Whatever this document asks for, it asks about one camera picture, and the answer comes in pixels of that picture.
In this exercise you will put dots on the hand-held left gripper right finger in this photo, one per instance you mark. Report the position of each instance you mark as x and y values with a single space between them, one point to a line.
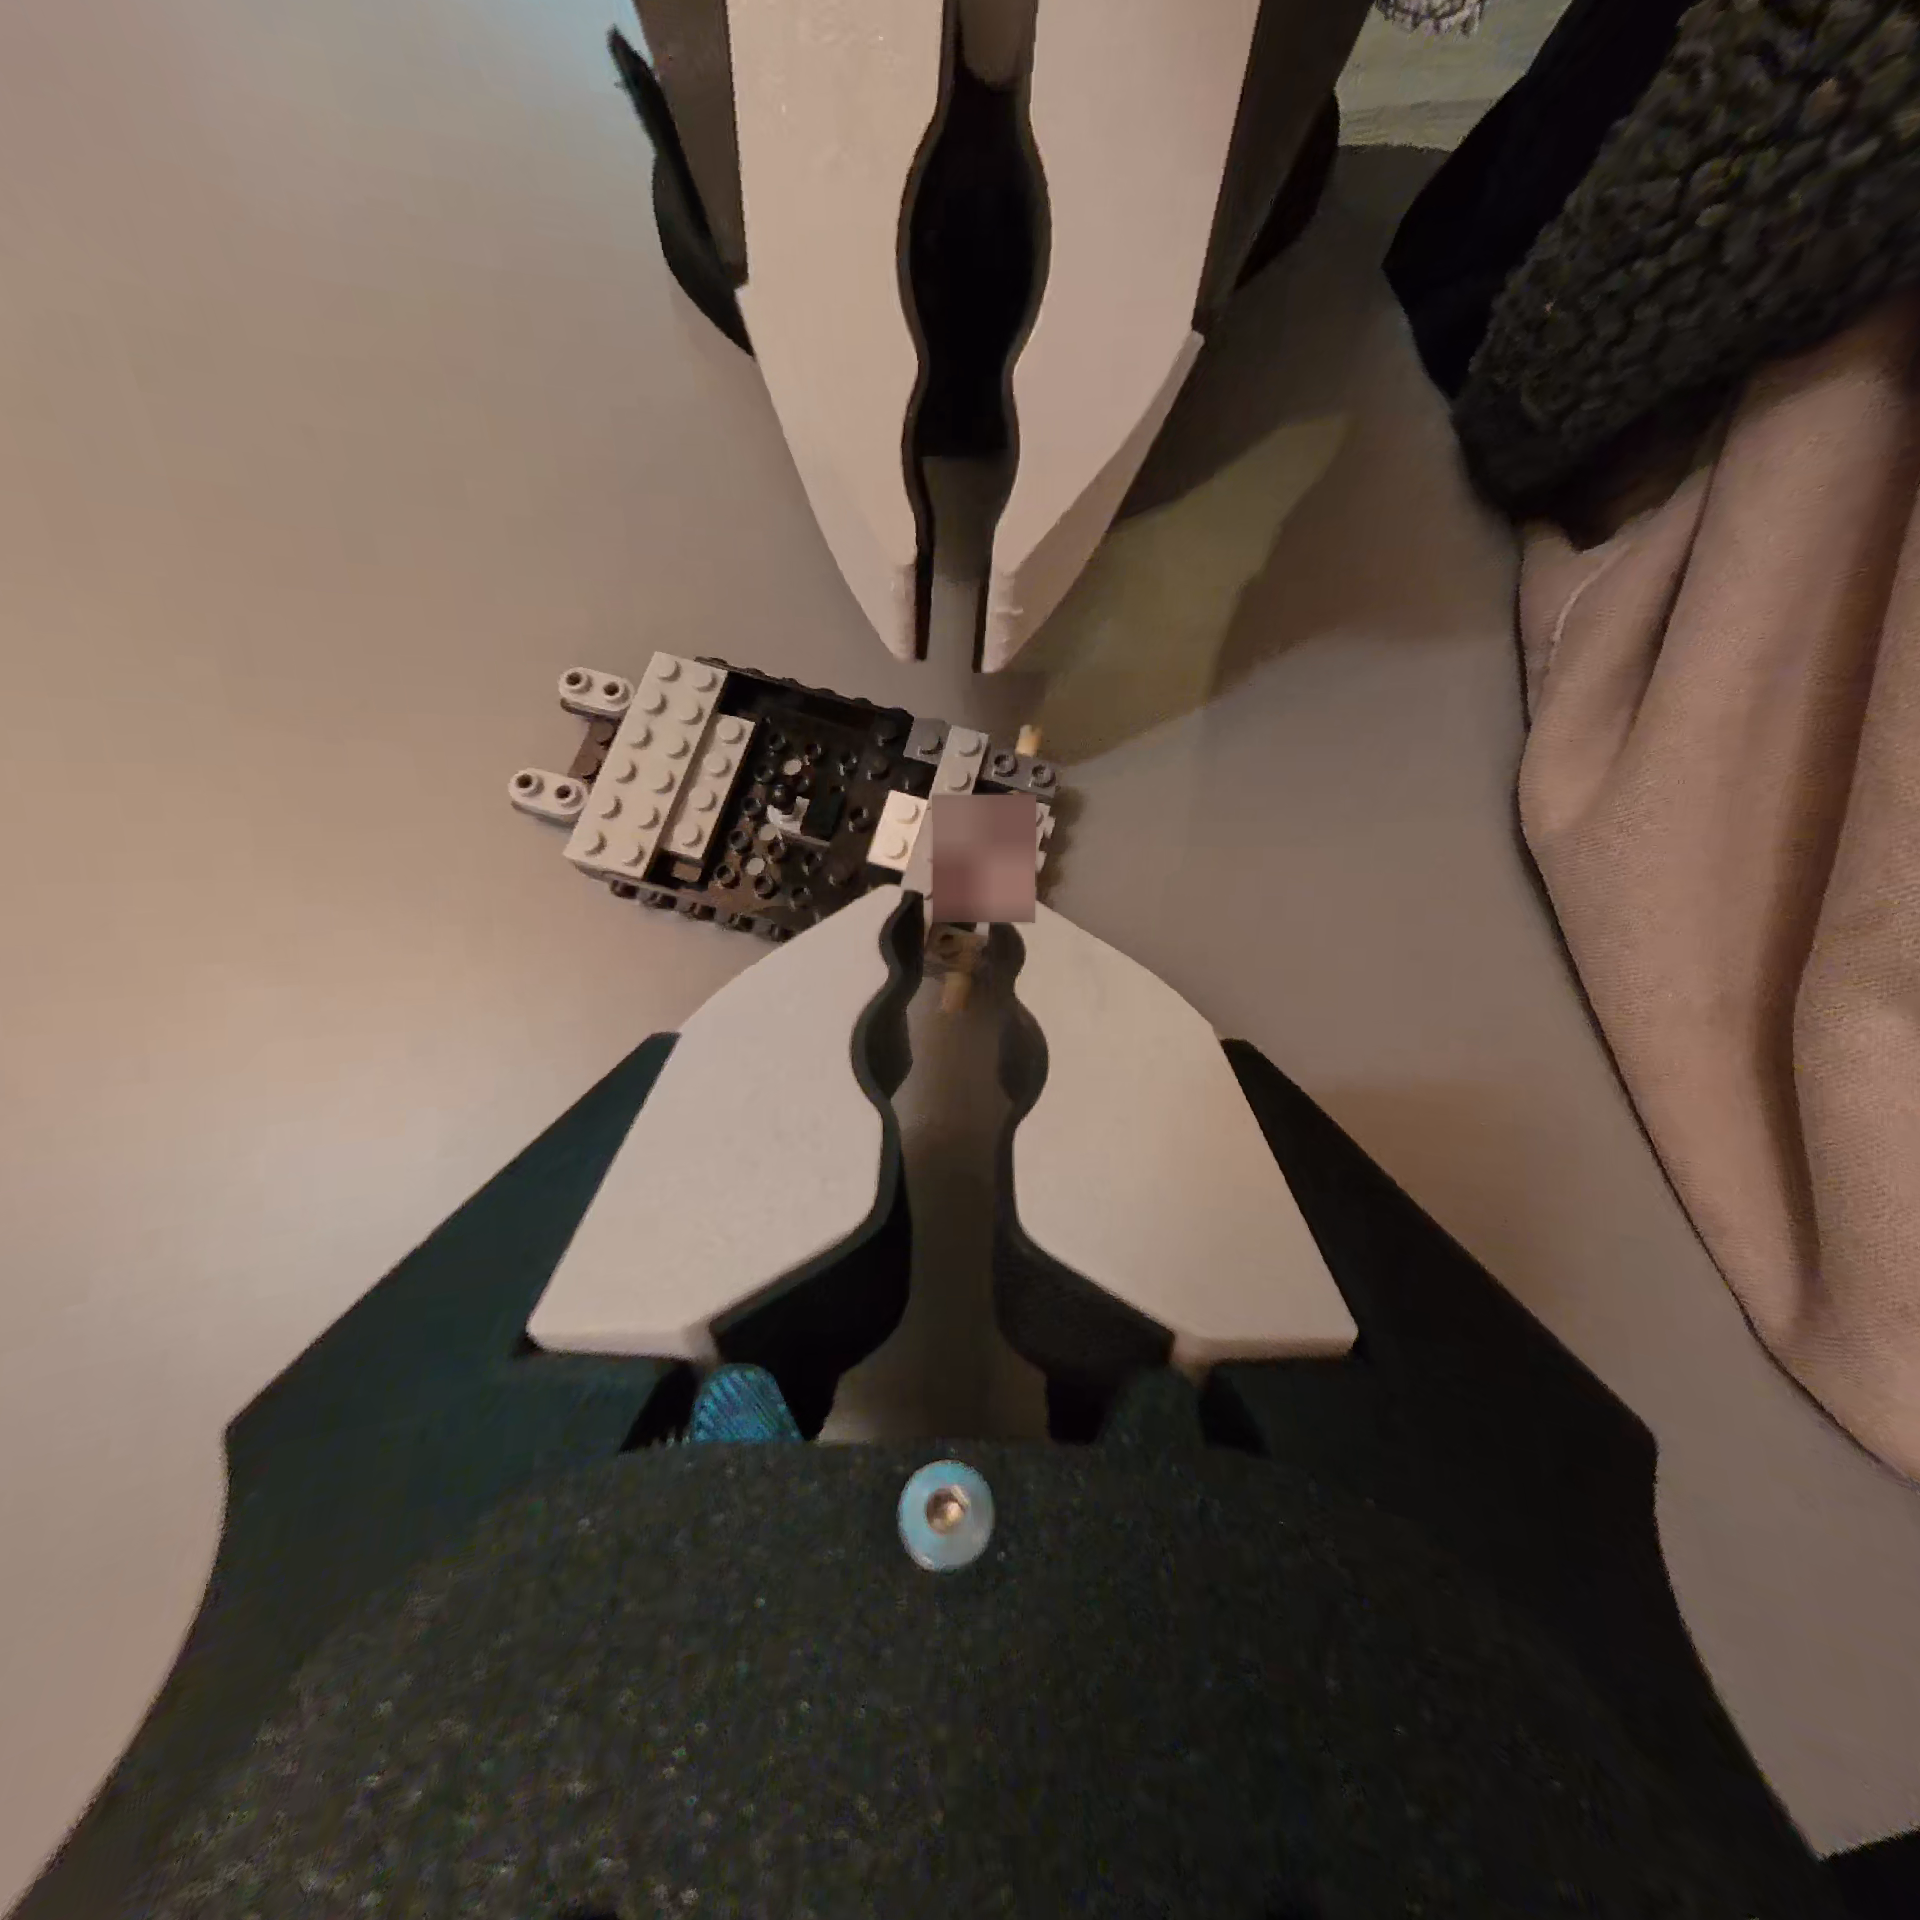
1171 1184

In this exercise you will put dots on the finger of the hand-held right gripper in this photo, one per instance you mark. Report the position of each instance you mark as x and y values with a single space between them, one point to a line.
1109 299
839 299

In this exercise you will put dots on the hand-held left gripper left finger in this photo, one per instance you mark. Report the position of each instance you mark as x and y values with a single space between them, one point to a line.
722 1184

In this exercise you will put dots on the black toy brick car chassis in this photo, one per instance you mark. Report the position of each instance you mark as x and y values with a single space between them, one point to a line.
781 809

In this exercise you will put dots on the dark grey small brick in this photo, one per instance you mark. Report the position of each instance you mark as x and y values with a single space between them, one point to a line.
927 739

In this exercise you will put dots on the grey desk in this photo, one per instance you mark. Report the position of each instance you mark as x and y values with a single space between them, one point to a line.
300 524

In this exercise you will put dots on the blue patterned fabric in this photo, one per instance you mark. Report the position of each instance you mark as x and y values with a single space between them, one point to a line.
1435 15

